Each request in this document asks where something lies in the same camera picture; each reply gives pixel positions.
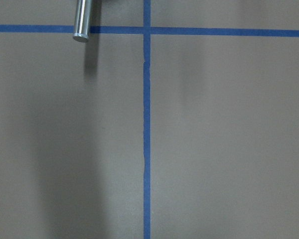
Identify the steel muddler black tip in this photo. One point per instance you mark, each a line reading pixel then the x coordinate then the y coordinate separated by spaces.
pixel 82 21

